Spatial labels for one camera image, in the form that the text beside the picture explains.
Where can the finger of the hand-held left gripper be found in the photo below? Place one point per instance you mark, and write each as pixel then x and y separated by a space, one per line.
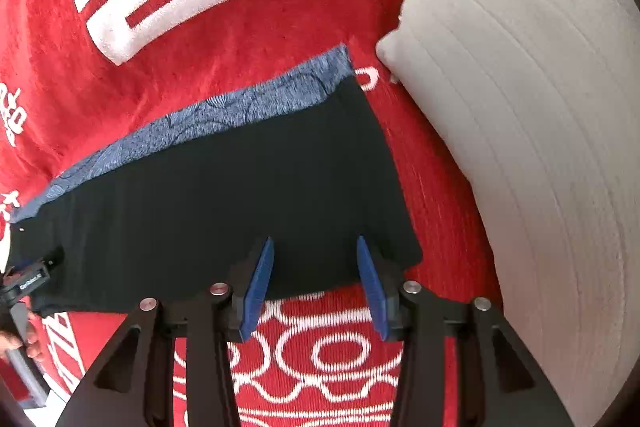
pixel 54 257

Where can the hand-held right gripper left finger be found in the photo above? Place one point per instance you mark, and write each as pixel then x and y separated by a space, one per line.
pixel 259 292

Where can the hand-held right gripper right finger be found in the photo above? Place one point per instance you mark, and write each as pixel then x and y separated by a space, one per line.
pixel 372 294

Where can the black pants with blue waistband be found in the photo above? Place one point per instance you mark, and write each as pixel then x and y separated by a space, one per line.
pixel 225 202

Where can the person's left hand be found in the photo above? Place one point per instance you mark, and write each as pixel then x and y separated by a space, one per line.
pixel 35 346

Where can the grey ribbed pillow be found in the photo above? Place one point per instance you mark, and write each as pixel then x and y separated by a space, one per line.
pixel 540 132

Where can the red printed blanket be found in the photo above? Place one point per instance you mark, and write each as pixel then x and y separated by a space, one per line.
pixel 200 47

